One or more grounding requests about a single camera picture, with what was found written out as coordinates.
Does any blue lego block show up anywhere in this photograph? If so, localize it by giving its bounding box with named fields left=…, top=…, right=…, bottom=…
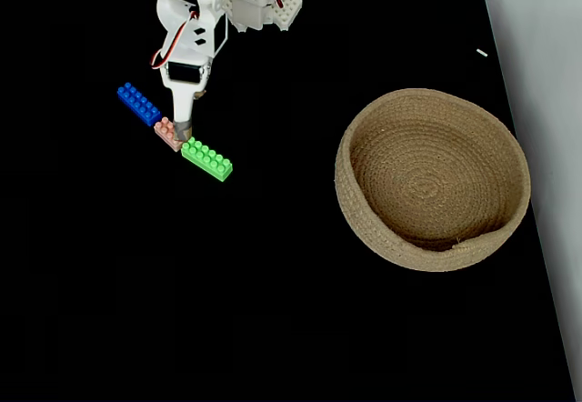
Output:
left=116, top=82, right=162, bottom=127

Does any red white wrist servo cable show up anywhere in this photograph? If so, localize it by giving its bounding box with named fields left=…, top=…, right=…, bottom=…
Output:
left=151, top=10, right=201, bottom=71

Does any green lego block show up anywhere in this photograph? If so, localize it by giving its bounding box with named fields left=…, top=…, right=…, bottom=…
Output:
left=180, top=136, right=234, bottom=183

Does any pink lego block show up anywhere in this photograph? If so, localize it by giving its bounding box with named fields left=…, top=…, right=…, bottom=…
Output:
left=153, top=116, right=186, bottom=153

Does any woven rope basket tray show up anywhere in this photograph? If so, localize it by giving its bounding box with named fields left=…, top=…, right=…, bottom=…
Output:
left=334, top=87, right=532, bottom=273

